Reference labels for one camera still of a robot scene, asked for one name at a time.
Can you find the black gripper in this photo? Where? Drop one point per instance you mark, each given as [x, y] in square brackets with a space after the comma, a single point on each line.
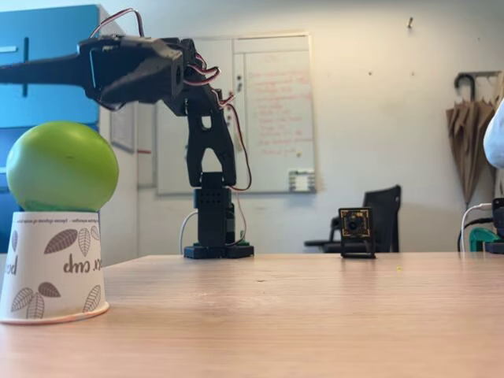
[135, 49]

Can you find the green foam ball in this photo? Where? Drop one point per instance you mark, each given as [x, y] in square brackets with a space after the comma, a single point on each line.
[59, 165]

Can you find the black second robot arm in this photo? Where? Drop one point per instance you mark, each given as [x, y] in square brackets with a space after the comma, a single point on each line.
[498, 212]

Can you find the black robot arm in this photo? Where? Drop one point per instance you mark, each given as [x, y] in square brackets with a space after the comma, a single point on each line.
[212, 138]

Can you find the leaf print paper cup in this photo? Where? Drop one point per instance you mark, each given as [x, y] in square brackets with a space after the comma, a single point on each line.
[47, 267]

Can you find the framed notice sheet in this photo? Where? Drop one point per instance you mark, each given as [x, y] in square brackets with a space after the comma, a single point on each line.
[123, 130]

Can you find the blue and white locker cabinet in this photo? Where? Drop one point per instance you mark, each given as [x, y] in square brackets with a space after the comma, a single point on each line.
[47, 31]

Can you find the narrow white board panel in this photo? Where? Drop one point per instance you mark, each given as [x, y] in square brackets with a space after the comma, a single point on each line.
[146, 149]

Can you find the large whiteboard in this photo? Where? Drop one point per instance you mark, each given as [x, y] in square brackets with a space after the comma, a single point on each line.
[267, 173]

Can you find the green base clamp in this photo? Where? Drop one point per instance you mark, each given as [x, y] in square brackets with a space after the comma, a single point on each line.
[244, 243]

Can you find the black office chair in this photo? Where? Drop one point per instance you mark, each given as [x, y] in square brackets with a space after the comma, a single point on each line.
[382, 212]

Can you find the beige folded umbrella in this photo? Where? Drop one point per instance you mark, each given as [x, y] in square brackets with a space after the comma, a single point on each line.
[468, 138]

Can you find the person in white shirt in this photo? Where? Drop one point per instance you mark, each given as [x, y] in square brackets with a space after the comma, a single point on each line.
[497, 138]

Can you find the green table clamp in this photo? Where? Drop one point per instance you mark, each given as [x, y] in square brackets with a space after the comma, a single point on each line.
[480, 238]

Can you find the small camera module on stand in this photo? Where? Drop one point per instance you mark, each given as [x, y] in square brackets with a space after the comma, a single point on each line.
[354, 226]

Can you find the metal wall hook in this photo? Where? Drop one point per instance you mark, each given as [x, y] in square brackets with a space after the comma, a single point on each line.
[410, 23]

